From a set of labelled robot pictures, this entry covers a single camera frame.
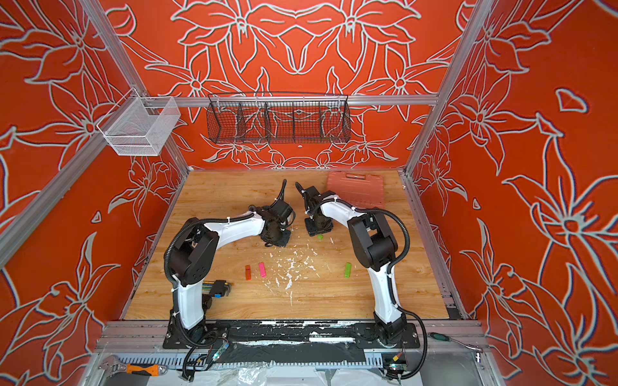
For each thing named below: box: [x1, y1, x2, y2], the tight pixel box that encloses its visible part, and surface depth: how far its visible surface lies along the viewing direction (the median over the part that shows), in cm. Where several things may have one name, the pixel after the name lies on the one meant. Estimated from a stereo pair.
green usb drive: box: [344, 262, 352, 280], surface depth 88 cm
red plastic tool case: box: [325, 170, 385, 210], surface depth 109 cm
